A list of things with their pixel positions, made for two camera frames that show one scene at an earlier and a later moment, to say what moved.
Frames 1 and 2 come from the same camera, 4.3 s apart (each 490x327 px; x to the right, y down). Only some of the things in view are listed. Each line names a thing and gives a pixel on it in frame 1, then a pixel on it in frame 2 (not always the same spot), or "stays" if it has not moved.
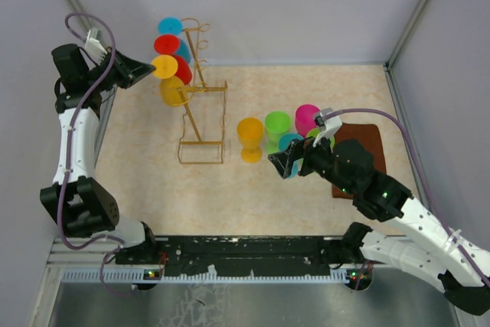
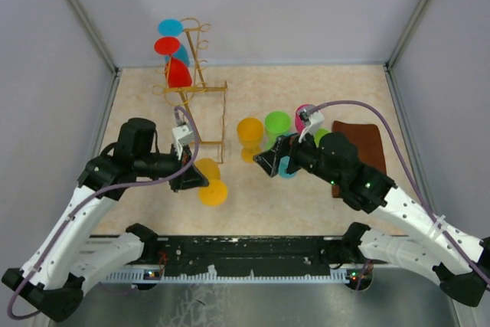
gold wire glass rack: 201,131 stays
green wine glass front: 276,123 stays
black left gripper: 129,70 → 194,178
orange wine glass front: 250,130 stays
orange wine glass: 172,90 → 215,192
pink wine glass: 305,119 stays
